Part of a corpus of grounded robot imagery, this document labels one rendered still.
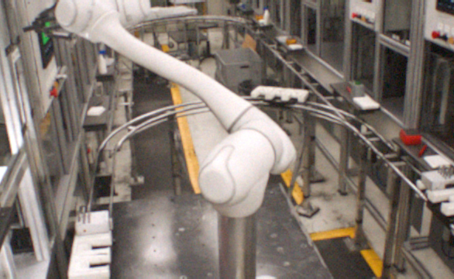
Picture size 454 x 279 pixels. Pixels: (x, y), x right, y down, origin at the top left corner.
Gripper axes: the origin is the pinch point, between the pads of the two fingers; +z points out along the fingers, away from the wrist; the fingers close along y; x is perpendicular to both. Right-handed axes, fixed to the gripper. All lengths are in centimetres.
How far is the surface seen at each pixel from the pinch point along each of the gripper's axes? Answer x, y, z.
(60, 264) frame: -2, -93, 31
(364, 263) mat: -139, -190, -60
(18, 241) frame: 12, -72, 31
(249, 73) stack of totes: -344, -119, 71
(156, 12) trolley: -464, -58, 223
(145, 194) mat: -179, -160, 112
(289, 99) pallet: -197, -100, -13
